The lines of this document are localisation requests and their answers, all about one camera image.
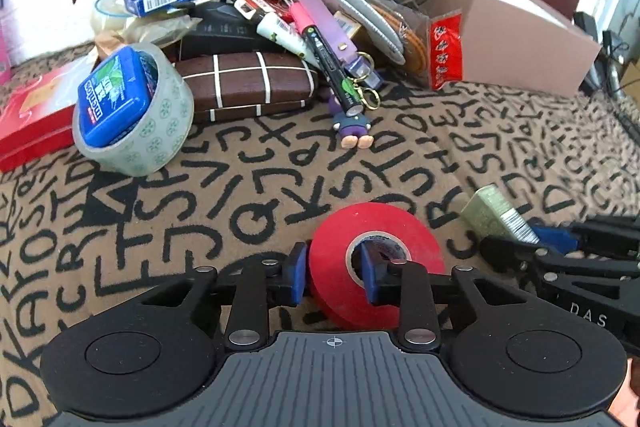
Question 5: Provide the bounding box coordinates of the red tape roll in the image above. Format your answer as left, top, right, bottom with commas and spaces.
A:
308, 202, 445, 331

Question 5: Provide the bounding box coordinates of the gold small box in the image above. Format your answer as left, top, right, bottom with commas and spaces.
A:
461, 184, 540, 244

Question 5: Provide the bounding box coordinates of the clear printed tape roll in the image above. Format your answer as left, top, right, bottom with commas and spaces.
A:
72, 43, 194, 176

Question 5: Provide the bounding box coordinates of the blue plastic box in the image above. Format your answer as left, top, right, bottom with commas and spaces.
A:
77, 46, 158, 148

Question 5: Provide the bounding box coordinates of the purple figurine toy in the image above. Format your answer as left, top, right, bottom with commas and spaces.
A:
329, 92, 374, 150

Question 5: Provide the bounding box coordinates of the black pink marker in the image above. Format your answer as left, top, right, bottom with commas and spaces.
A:
290, 2, 363, 117

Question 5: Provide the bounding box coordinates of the brown checkered glasses case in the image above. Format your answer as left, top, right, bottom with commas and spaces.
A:
175, 51, 320, 124

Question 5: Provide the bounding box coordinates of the brown cardboard box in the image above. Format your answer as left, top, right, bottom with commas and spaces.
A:
422, 0, 600, 96

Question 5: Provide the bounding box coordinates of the cookie pack red label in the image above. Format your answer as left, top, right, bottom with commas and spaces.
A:
366, 0, 463, 91

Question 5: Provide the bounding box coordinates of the white tube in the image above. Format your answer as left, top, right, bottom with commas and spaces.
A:
256, 13, 320, 68

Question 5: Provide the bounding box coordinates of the black pouch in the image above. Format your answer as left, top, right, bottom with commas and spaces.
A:
176, 1, 283, 61

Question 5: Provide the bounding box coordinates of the red flat gift box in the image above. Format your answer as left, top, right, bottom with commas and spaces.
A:
0, 49, 98, 172

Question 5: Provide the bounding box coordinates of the purple strap keychain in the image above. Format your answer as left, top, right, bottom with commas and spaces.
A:
295, 0, 381, 110

